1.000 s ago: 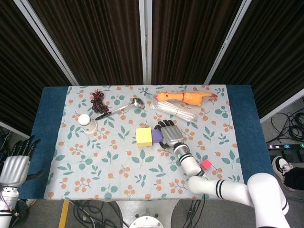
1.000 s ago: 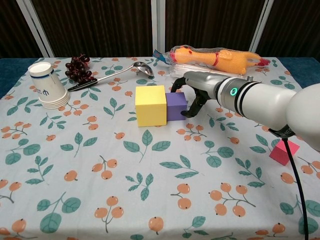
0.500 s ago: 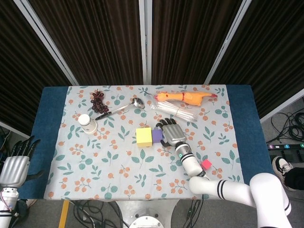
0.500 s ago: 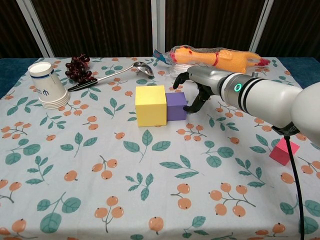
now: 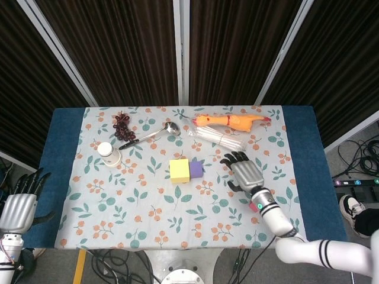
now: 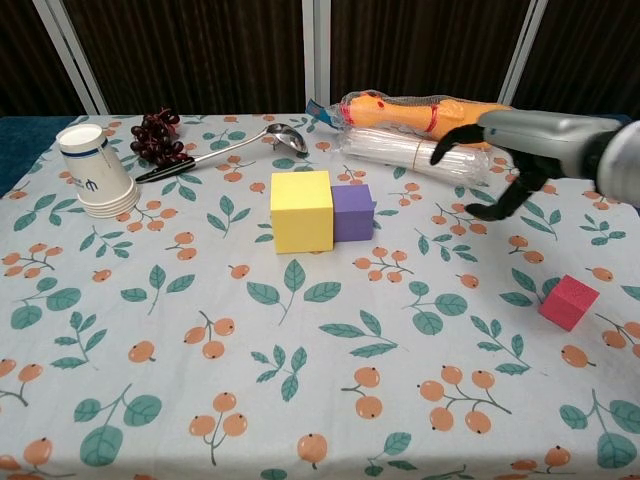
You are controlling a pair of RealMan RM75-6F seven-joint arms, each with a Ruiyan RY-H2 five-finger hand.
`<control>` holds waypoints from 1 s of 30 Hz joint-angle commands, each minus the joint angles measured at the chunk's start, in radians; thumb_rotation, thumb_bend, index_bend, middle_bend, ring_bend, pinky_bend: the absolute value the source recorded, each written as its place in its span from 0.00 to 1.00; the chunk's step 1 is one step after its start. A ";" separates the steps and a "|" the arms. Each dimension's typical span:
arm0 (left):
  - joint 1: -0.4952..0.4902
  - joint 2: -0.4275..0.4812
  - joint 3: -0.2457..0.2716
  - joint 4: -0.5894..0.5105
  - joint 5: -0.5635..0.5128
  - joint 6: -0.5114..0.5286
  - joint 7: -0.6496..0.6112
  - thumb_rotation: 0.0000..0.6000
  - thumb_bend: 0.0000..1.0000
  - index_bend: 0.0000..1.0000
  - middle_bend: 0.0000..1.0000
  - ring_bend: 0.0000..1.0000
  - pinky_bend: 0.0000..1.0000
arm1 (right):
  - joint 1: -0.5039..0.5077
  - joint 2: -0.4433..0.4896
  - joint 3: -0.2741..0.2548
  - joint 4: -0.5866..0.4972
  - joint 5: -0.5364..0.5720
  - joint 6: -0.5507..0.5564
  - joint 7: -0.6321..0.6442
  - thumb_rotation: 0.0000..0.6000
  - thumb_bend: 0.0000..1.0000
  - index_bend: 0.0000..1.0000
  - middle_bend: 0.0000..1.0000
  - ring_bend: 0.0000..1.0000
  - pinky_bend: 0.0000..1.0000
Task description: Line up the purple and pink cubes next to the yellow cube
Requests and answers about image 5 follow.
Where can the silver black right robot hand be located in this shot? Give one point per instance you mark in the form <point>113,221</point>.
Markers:
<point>247,174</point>

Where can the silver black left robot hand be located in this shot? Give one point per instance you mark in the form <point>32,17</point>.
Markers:
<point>17,210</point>

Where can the small pink foam cube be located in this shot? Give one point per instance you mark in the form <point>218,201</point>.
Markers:
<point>252,206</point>

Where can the purple foam cube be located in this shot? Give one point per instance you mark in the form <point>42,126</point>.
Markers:
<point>196,170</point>

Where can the large yellow foam cube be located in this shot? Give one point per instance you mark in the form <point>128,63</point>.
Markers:
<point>179,171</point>

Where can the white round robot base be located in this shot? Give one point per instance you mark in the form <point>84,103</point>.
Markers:
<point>183,275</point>

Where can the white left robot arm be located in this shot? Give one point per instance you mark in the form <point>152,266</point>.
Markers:
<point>10,245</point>

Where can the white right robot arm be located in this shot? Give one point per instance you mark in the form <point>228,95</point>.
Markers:
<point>278,219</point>

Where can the bundle of clear plastic straws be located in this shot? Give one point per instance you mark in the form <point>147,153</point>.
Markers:
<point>219,137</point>

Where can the orange rubber chicken in net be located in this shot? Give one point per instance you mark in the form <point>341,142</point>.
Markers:
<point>228,122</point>

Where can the blue felt table cover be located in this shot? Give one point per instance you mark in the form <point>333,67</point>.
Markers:
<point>59,142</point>

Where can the floral fruit print tablecloth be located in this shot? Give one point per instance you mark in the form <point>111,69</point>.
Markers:
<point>148,207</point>

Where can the stack of white paper cups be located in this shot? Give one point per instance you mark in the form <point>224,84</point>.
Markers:
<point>109,155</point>

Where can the white and black sneaker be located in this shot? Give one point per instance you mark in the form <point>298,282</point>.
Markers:
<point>350,210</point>

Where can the black trouser leg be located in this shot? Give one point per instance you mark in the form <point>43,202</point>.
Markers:
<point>368,222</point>

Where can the dark red grape bunch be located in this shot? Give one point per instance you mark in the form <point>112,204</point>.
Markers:
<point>122,130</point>

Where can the dark partition panel white frame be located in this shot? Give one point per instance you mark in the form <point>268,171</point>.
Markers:
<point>237,53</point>
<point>118,53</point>
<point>29,88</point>
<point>340,74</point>

